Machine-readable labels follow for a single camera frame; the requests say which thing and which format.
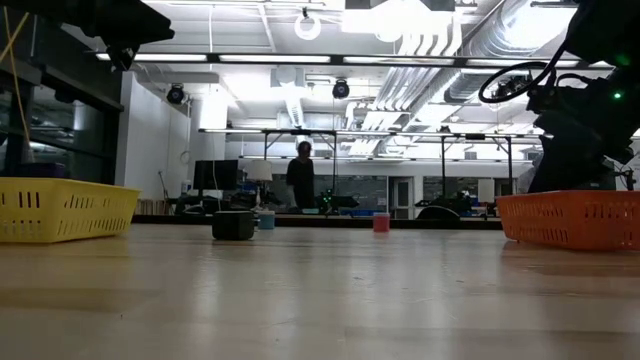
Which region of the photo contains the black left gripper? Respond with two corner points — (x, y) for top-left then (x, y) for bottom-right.
(49, 0), (176, 72)

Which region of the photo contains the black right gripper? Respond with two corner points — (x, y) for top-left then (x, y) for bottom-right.
(527, 69), (640, 194)

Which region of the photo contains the large black power adapter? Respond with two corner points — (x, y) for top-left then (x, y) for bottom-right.
(211, 210), (256, 242)

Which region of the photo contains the orange plastic basket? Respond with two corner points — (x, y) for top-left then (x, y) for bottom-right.
(496, 189), (640, 252)

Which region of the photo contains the overhead light bar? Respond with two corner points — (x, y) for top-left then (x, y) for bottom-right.
(94, 51), (616, 70)

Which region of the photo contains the black monitor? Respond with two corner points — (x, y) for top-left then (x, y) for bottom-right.
(192, 159), (240, 191)

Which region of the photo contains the glass door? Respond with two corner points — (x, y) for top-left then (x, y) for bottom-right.
(390, 176), (416, 220)

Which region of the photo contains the white table lamp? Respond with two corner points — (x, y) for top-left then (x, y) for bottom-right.
(244, 159), (274, 211)

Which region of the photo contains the yellow plastic basket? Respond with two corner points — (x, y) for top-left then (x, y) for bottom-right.
(0, 176), (142, 245)

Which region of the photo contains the person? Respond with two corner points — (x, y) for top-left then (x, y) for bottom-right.
(285, 140), (316, 210)

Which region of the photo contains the white ring light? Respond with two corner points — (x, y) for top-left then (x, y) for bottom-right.
(293, 7), (323, 42)

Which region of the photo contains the yellow extension cable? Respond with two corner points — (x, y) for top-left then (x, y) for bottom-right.
(0, 4), (32, 166)

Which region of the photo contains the black aluminium frame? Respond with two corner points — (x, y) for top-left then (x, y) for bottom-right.
(131, 213), (504, 232)

